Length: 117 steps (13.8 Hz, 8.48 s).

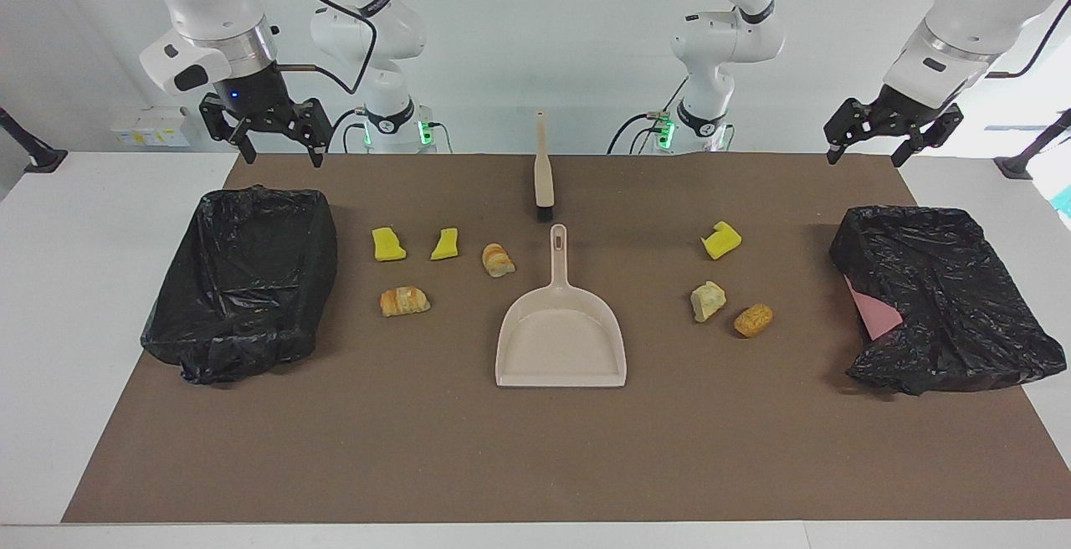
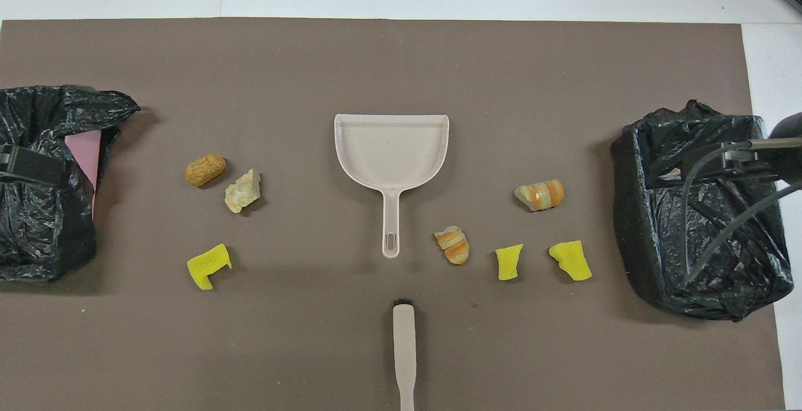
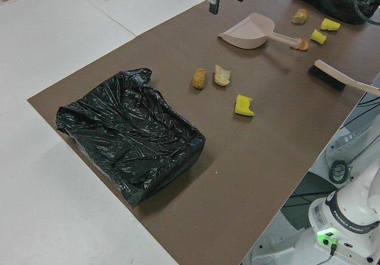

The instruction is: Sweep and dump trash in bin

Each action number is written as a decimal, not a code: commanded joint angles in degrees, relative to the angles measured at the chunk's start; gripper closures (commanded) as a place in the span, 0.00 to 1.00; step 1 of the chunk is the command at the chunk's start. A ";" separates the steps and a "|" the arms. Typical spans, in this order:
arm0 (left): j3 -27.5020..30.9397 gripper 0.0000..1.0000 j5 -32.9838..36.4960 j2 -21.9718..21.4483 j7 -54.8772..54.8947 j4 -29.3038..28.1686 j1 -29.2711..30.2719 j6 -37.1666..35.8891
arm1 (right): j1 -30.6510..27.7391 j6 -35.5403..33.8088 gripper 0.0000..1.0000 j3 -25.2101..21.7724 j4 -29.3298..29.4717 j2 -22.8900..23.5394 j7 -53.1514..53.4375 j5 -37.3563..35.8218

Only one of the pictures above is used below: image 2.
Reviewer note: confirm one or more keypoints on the wide yellow sponge piece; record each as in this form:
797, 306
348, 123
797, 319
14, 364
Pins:
571, 260

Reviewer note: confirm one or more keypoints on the long pale striped croissant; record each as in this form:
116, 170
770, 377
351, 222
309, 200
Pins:
540, 195

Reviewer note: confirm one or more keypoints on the brown bread roll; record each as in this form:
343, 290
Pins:
205, 170

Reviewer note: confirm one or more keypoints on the notched yellow sponge piece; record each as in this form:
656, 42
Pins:
207, 265

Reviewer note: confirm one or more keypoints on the pale flaky pastry piece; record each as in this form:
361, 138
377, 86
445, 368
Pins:
243, 192

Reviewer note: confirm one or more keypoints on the narrow yellow sponge piece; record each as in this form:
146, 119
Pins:
509, 262

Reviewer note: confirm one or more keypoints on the short tan croissant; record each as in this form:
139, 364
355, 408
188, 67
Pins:
453, 245

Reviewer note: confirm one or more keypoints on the beige plastic dustpan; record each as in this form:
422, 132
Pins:
388, 148

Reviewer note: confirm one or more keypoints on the beige hand brush black bristles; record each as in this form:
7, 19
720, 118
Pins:
404, 348

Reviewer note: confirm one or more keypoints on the black garbage bag lined bin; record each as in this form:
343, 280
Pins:
752, 286

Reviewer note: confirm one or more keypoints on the pink box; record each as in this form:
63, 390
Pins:
84, 154

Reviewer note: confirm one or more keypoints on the black garbage bag over pink box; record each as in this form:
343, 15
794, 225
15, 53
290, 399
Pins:
37, 229

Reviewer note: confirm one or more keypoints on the brown table mat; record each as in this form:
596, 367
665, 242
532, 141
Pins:
401, 54

